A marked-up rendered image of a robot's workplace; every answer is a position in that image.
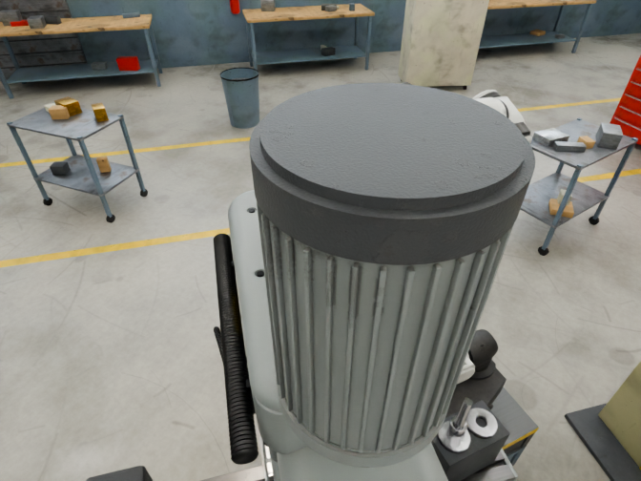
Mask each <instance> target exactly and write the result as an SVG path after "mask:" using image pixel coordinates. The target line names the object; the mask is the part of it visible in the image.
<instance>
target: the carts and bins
mask: <svg viewBox="0 0 641 481"><path fill-rule="evenodd" d="M258 76H259V73H258V70H256V69H252V68H243V67H241V68H232V69H228V70H225V71H223V72H221V73H220V77H221V81H222V86H223V91H224V94H225V99H226V104H227V109H228V113H229V117H230V122H231V125H232V126H233V127H236V128H240V129H247V128H252V127H255V126H257V125H258V124H259V92H258ZM91 105H92V108H93V109H92V110H89V109H83V108H80V105H79V102H78V100H75V99H73V98H70V97H68V96H67V97H64V98H61V99H57V100H55V101H54V102H53V103H52V104H49V105H46V106H45V108H43V109H40V110H38V111H36V112H34V113H31V114H29V115H25V116H23V117H21V118H19V119H16V120H14V121H13V122H7V126H9V128H10V131H11V133H12V135H13V137H14V139H15V141H16V143H17V145H18V147H19V149H20V151H21V153H22V155H23V158H24V160H25V161H26V163H27V165H28V167H29V169H30V171H31V174H32V176H33V179H34V180H35V182H36V184H37V186H38V188H39V190H40V192H41V194H42V196H43V198H44V199H43V203H44V204H45V205H47V206H50V205H51V204H52V199H51V198H49V197H48V195H47V193H46V191H45V189H44V187H43V185H42V182H41V181H43V182H47V183H50V184H54V185H58V186H62V187H66V188H69V189H73V190H76V191H80V192H84V193H88V194H92V195H96V196H100V199H101V202H102V204H103V207H104V209H105V212H106V214H107V217H106V221H107V222H110V223H112V222H114V220H115V216H114V215H113V214H112V213H111V210H110V207H109V205H108V202H107V200H106V198H105V195H106V194H107V193H108V192H110V191H111V190H113V188H115V187H116V186H117V185H119V184H120V183H122V182H123V181H125V180H126V179H127V178H129V177H131V176H132V175H133V174H136V177H137V180H138V184H139V187H140V190H141V191H140V196H142V197H146V196H147V195H148V191H147V189H145V187H144V183H143V180H142V177H141V174H140V171H139V170H140V169H139V168H138V165H137V161H136V158H135V155H134V149H133V146H132V143H131V140H130V137H129V134H128V130H127V127H126V124H125V121H124V115H115V114H110V113H106V110H105V107H104V105H103V103H102V102H101V103H95V104H91ZM582 119H583V118H580V117H579V118H577V119H575V120H573V121H571V122H569V123H566V124H564V125H561V126H559V127H556V128H550V129H546V130H542V131H538V132H534V135H533V137H532V141H531V144H530V145H531V147H532V150H534V151H536V152H538V153H541V154H543V155H545V156H547V157H551V158H553V159H555V160H558V161H560V163H559V165H558V168H557V170H556V173H553V174H551V175H549V176H547V177H545V178H542V179H540V180H538V181H536V182H533V183H531V184H530V185H529V186H528V188H527V193H526V195H525V198H524V201H523V204H522V206H521V209H520V210H522V211H524V212H526V213H527V214H529V215H531V216H533V217H535V218H536V219H538V220H540V221H542V222H543V223H545V224H547V225H549V226H550V229H549V231H548V235H547V237H546V239H545V242H544V244H543V246H541V247H539V248H538V252H539V254H540V255H542V256H545V255H547V254H548V245H549V243H550V241H551V238H552V236H553V234H554V231H555V229H556V227H558V226H560V225H562V224H563V223H565V222H567V221H569V220H571V219H573V218H575V217H576V216H578V215H580V214H582V213H583V212H585V211H587V210H589V209H590V208H591V207H593V206H595V205H596V204H598V203H600V204H599V206H598V208H597V210H596V212H595V214H594V216H592V217H590V218H589V223H590V224H592V225H595V224H597V223H598V222H599V218H598V217H599V215H600V213H601V211H602V209H603V207H604V205H605V203H606V201H607V199H608V198H609V197H610V193H611V191H612V189H613V187H614V185H615V183H616V181H617V180H618V178H619V176H620V174H621V172H622V170H623V168H624V166H625V164H626V162H627V160H628V158H629V156H630V154H631V151H632V149H633V147H634V145H635V143H636V142H637V141H638V140H637V139H638V138H636V137H634V138H632V137H629V136H624V135H623V133H622V130H621V127H620V125H616V124H609V123H603V122H601V124H600V126H598V125H595V124H592V123H589V122H587V121H585V120H582ZM117 121H119V123H120V126H121V129H122V132H123V135H124V138H125V141H126V144H127V147H128V150H129V154H130V157H131V160H132V163H133V166H134V167H133V166H128V165H123V164H119V163H114V162H110V161H108V158H107V157H98V158H93V157H90V155H89V152H88V150H87V147H86V144H85V142H84V139H86V138H88V137H90V136H92V135H94V134H96V133H98V132H99V131H101V130H103V129H105V128H107V127H109V126H110V125H112V124H114V123H116V122H117ZM15 128H17V129H22V130H27V131H32V132H37V133H40V134H45V135H50V136H58V137H63V138H66V140H67V142H68V145H69V147H70V150H71V152H72V156H70V157H68V158H66V159H64V160H63V161H61V162H60V161H55V162H54V163H53V164H52V165H51V166H50V169H48V170H46V171H44V172H43V173H41V174H39V175H37V173H36V171H35V169H34V167H33V165H32V163H31V159H30V157H29V155H28V153H27V151H26V149H25V147H24V145H23V143H22V141H21V138H20V136H19V134H18V133H17V131H16V129H15ZM72 140H76V141H78V143H79V145H80V148H81V151H82V153H83V156H81V155H78V154H77V153H76V151H75V149H74V146H73V144H72ZM627 147H628V149H627V151H626V153H625V154H624V156H623V158H622V160H621V162H620V164H619V166H618V168H617V170H616V172H615V174H614V176H613V178H612V180H611V182H610V185H609V187H608V189H607V191H606V193H603V192H601V191H599V190H596V189H594V188H592V187H590V186H588V185H586V184H584V183H582V182H580V181H578V180H577V179H578V177H579V175H580V173H581V171H582V169H584V168H586V167H588V166H590V165H592V164H594V163H596V162H598V161H600V160H602V159H604V158H606V157H609V156H611V155H613V154H615V153H617V152H619V151H621V150H623V149H625V148H627ZM564 164H567V165H568V166H570V167H573V168H575V171H574V173H573V176H572V178H570V177H568V176H566V175H564V174H561V171H562V169H563V166H564Z"/></svg>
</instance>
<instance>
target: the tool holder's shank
mask: <svg viewBox="0 0 641 481"><path fill-rule="evenodd" d="M472 405H473V402H472V400H469V398H467V397H466V398H464V400H463V403H462V405H461V408H460V410H459V413H458V415H457V416H456V417H455V419H454V422H455V424H456V425H457V426H458V427H464V426H465V424H466V418H467V415H468V414H469V412H470V409H471V407H472Z"/></svg>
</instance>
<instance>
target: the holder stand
mask: <svg viewBox="0 0 641 481"><path fill-rule="evenodd" d="M458 413H459V412H457V413H454V414H452V415H450V416H448V417H446V418H445V421H444V423H443V425H442V427H441V429H440V431H439V432H438V434H437V435H436V437H435V438H434V439H433V440H432V442H431V444H432V446H433V448H434V450H435V452H436V454H437V456H438V458H439V461H440V463H441V465H442V467H443V470H444V472H445V475H446V477H447V480H448V481H461V480H463V479H465V478H467V477H468V476H469V475H471V474H473V473H475V472H476V471H479V470H481V469H483V468H484V467H486V466H488V465H490V464H492V463H494V461H495V459H496V457H497V456H498V454H499V452H500V450H501V449H502V447H503V445H504V443H505V442H506V440H507V438H508V436H509V432H508V431H507V429H506V428H505V427H504V426H503V424H502V423H501V422H500V421H499V420H498V418H497V417H496V416H495V415H494V413H493V412H492V411H491V410H490V409H489V407H488V406H487V405H486V403H485V402H484V401H480V402H478V403H476V404H474V405H472V407H471V409H470V412H469V414H468V415H467V418H466V421H467V424H468V427H467V430H466V432H465V436H464V438H463V441H462V442H461V443H458V444H455V443H452V442H450V441H449V440H448V439H447V437H446V431H447V428H448V426H449V423H450V420H451V418H452V417H453V416H457V415H458Z"/></svg>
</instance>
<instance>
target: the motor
mask: <svg viewBox="0 0 641 481"><path fill-rule="evenodd" d="M249 149H250V158H251V166H252V174H253V182H254V190H255V196H256V199H257V209H258V225H259V233H260V242H261V251H262V258H263V267H264V276H265V284H266V293H267V301H268V309H269V318H270V326H271V334H272V343H273V351H274V360H275V368H276V381H277V390H278V397H279V404H280V407H281V410H282V413H283V415H284V417H285V419H286V421H287V423H288V424H289V426H290V427H291V429H292V430H293V432H295V433H296V435H297V436H298V437H299V439H300V440H301V441H302V442H303V443H305V444H306V445H307V446H308V447H309V448H311V449H312V450H314V451H315V452H317V453H319V454H320V455H322V456H324V457H326V458H328V459H331V460H333V461H335V462H338V463H342V464H344V465H348V466H353V467H361V468H377V467H385V466H390V465H394V464H397V463H400V462H402V461H404V460H407V459H409V458H411V457H412V456H414V455H416V454H417V453H419V452H420V451H422V450H423V449H424V448H426V447H427V446H428V445H429V444H430V443H431V442H432V440H433V439H434V438H435V437H436V435H437V434H438V432H439V431H440V429H441V427H442V425H443V423H444V421H445V417H446V414H447V412H448V409H449V406H450V402H451V399H452V396H453V393H454V390H455V387H456V386H457V383H458V380H459V377H460V374H461V372H462V369H463V366H464V363H465V359H466V356H467V353H468V351H469V349H470V346H471V343H472V340H473V337H474V335H475V332H476V329H477V326H478V323H479V321H480V319H481V316H482V313H483V310H484V308H485V305H486V300H487V297H488V295H489V292H490V289H491V286H492V284H493V282H494V279H495V276H496V273H497V270H498V268H499V265H500V262H501V259H502V256H503V255H504V252H505V249H506V246H507V242H508V239H509V236H510V233H511V230H512V228H513V225H514V222H515V221H516V219H517V218H518V215H519V212H520V209H521V206H522V204H523V201H524V198H525V195H526V193H527V188H528V186H529V183H530V181H531V178H532V175H533V172H534V169H535V155H534V152H533V150H532V147H531V145H530V144H529V142H528V141H527V139H526V138H525V137H524V135H523V134H522V133H521V131H520V130H519V128H518V127H517V126H516V125H515V124H514V123H513V122H512V121H511V120H510V119H509V118H507V117H506V116H505V115H503V114H501V113H500V112H498V111H497V110H495V109H493V108H491V107H489V106H487V105H486V104H484V103H482V102H479V101H477V100H474V99H472V98H469V97H466V96H463V95H460V94H454V93H451V92H447V91H443V90H439V89H434V88H428V87H424V86H416V85H408V84H397V83H356V84H345V85H338V86H331V87H326V88H321V89H317V90H314V91H310V92H307V93H303V94H299V95H296V96H294V97H292V98H289V99H287V100H285V101H284V102H282V103H280V104H279V105H278V106H277V107H275V108H274V109H273V110H272V111H271V112H270V113H269V114H268V115H267V116H266V117H265V118H264V119H263V120H262V121H261V122H260V123H259V124H258V125H257V126H256V128H255V129H254V131H253V133H252V134H251V137H250V142H249Z"/></svg>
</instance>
